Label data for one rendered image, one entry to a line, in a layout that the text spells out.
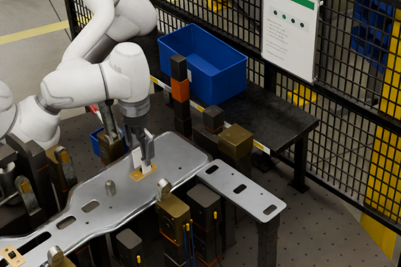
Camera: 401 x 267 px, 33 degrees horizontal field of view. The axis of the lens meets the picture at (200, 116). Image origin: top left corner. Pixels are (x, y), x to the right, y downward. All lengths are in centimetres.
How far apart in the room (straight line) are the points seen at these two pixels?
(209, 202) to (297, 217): 45
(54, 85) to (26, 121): 73
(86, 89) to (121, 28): 60
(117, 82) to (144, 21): 60
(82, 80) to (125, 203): 42
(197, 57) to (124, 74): 74
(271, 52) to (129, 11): 50
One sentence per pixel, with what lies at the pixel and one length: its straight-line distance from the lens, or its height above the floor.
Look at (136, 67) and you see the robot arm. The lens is 181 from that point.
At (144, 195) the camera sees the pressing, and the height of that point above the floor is 100.
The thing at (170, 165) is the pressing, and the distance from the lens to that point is 212.
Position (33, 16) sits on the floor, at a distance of 503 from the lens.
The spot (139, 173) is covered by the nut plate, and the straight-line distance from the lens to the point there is 211.
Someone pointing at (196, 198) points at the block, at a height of 98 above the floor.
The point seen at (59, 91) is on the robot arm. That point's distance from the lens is 182.
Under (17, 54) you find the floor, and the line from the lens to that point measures 463.
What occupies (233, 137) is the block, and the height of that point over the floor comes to 106.
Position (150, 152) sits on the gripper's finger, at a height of 112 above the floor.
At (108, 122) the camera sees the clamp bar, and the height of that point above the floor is 112.
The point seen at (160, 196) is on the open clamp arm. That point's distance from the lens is 193.
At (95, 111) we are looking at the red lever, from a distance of 217.
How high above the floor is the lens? 245
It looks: 39 degrees down
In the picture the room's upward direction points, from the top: 3 degrees counter-clockwise
